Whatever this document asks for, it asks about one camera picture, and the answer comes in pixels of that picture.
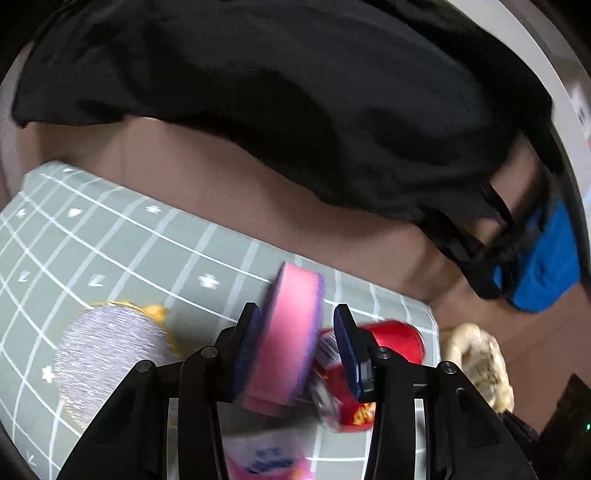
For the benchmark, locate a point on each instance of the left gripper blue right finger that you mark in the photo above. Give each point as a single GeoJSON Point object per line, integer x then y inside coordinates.
{"type": "Point", "coordinates": [354, 346]}

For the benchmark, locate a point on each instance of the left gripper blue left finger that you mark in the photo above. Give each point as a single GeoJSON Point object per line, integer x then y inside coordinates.
{"type": "Point", "coordinates": [247, 332]}

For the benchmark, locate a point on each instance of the purple pink sponge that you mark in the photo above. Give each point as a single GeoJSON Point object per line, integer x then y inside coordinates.
{"type": "Point", "coordinates": [291, 321]}

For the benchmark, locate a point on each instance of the red crushed can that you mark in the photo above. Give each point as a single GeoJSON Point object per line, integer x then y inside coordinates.
{"type": "Point", "coordinates": [340, 378]}

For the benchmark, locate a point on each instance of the pink Kleenex tissue pack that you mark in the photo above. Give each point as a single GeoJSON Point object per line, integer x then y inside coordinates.
{"type": "Point", "coordinates": [268, 455]}

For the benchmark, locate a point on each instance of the yellowish trash bag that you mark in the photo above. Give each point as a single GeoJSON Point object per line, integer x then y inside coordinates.
{"type": "Point", "coordinates": [477, 353]}

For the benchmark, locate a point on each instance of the white kitchen countertop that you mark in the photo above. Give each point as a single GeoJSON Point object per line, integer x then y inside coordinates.
{"type": "Point", "coordinates": [524, 29]}

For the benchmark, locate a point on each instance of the silver round scouring pad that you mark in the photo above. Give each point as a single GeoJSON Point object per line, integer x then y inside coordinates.
{"type": "Point", "coordinates": [101, 345]}

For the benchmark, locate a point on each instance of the blue cloth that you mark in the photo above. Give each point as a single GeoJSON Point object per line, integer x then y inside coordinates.
{"type": "Point", "coordinates": [546, 262]}

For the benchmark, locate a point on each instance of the green grid tablecloth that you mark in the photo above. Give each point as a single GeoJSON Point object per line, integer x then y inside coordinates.
{"type": "Point", "coordinates": [70, 240]}

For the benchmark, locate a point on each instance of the black cloth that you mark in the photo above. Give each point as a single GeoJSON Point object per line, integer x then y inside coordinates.
{"type": "Point", "coordinates": [405, 109]}

